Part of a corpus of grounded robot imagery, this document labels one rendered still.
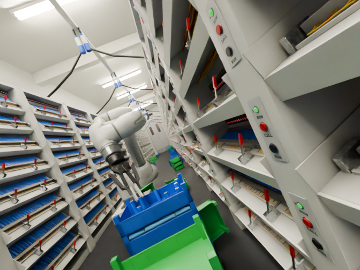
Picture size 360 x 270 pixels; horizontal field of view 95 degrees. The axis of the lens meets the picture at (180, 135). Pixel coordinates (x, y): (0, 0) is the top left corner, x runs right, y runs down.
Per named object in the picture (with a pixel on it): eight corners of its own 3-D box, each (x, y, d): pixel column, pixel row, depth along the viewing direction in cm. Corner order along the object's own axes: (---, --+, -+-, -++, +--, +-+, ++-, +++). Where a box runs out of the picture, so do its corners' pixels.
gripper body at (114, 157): (122, 157, 85) (131, 171, 82) (105, 164, 80) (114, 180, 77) (122, 149, 80) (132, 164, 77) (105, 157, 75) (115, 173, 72)
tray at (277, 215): (326, 276, 35) (284, 229, 35) (225, 189, 96) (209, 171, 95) (388, 209, 37) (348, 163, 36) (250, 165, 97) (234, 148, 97)
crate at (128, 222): (121, 238, 61) (112, 219, 61) (132, 214, 81) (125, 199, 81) (193, 201, 64) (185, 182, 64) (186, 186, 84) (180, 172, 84)
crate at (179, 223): (130, 257, 61) (121, 238, 61) (139, 229, 81) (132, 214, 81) (202, 219, 64) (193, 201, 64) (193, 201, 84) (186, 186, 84)
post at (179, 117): (210, 191, 165) (138, 36, 164) (208, 188, 175) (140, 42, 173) (227, 182, 167) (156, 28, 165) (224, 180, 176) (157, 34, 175)
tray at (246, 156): (289, 194, 35) (246, 145, 34) (211, 159, 95) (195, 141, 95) (352, 130, 36) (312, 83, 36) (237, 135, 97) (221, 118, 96)
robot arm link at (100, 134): (94, 150, 76) (120, 135, 79) (80, 126, 81) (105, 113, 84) (103, 157, 85) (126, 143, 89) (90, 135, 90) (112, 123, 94)
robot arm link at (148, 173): (137, 184, 166) (157, 173, 174) (141, 191, 152) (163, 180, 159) (104, 111, 140) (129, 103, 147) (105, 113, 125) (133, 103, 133)
